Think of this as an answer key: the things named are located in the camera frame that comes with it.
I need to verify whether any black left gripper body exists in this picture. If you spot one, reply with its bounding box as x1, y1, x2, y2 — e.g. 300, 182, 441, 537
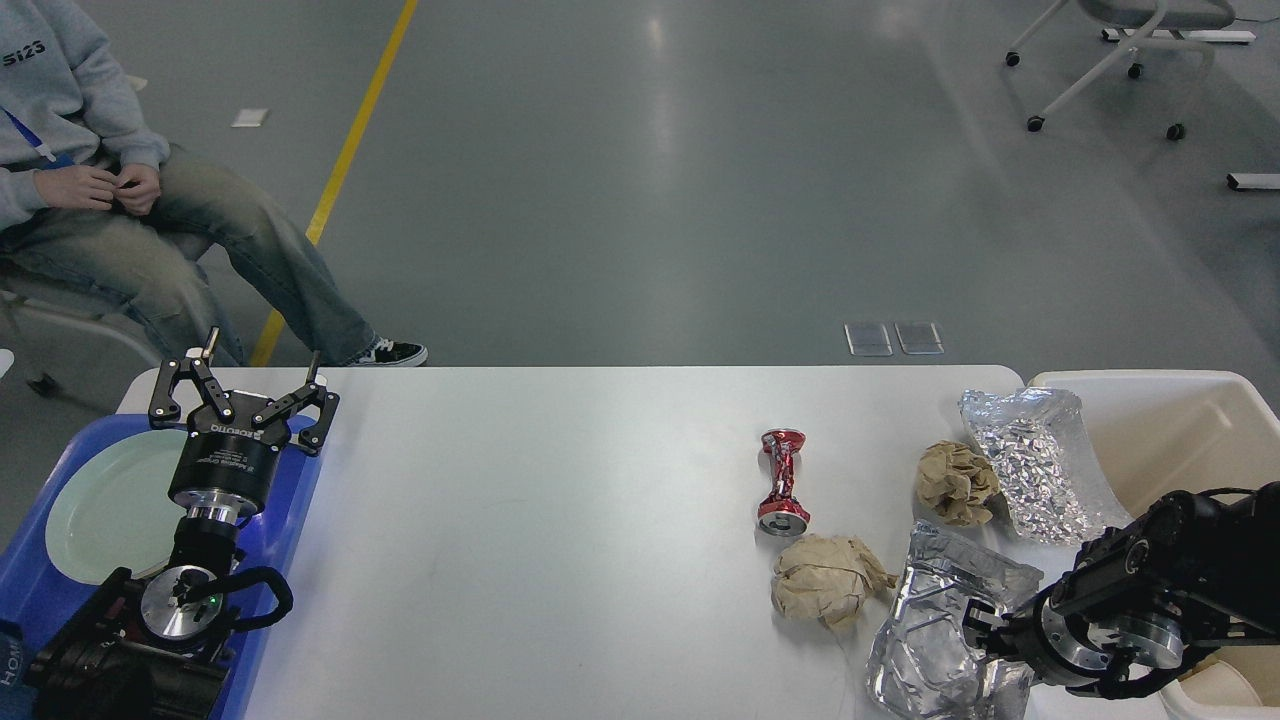
168, 420, 292, 518

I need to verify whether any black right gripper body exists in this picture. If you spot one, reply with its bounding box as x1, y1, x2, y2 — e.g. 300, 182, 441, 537
1010, 585, 1132, 688

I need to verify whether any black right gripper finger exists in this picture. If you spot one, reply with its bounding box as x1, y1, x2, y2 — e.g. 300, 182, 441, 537
961, 598, 1030, 664

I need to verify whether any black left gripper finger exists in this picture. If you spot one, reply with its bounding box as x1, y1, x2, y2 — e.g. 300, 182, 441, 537
252, 351, 340, 457
148, 325, 241, 430

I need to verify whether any mint green plate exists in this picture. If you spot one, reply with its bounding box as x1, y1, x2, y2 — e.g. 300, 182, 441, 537
45, 429, 187, 585

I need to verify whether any white bowl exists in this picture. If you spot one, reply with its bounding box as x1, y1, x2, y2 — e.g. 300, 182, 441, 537
1179, 661, 1263, 708

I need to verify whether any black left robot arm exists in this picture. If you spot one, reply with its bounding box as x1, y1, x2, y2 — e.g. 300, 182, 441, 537
24, 329, 340, 719

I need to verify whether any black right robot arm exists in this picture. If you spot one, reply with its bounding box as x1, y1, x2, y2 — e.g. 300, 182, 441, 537
963, 483, 1279, 700

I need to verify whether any white chair of person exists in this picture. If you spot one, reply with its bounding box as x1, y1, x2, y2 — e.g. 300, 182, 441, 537
1, 259, 161, 397

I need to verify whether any small crumpled brown paper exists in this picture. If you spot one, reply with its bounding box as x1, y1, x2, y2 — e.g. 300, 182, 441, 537
915, 441, 1001, 527

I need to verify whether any silver foil bag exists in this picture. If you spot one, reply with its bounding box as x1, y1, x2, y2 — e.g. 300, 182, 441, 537
959, 386, 1133, 546

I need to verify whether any crumpled brown paper ball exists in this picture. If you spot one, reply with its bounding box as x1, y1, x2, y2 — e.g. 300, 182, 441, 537
771, 536, 899, 630

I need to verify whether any seated person grey hoodie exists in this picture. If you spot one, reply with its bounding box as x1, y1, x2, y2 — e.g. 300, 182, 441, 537
1, 1, 428, 366

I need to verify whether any blue plastic tray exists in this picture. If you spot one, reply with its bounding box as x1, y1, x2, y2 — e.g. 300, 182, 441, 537
1, 414, 323, 719

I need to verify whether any beige plastic bin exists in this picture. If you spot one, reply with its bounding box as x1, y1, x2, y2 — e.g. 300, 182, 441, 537
1027, 370, 1279, 719

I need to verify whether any crushed red soda can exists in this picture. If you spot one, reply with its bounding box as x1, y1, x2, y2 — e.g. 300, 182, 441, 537
756, 428, 812, 537

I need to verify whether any right floor outlet plate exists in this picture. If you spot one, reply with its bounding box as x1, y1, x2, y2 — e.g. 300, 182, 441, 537
893, 322, 945, 355

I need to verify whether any floor outlet plate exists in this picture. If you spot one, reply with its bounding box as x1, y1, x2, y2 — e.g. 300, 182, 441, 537
893, 322, 945, 355
844, 322, 895, 357

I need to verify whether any left floor outlet plate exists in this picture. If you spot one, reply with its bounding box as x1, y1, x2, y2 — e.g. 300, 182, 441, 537
844, 322, 895, 357

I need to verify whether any white floor bar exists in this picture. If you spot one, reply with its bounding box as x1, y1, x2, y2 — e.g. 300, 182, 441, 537
1226, 172, 1280, 192

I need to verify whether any white desk foot bar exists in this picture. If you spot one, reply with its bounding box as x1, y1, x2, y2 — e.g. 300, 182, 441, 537
1101, 28, 1257, 45

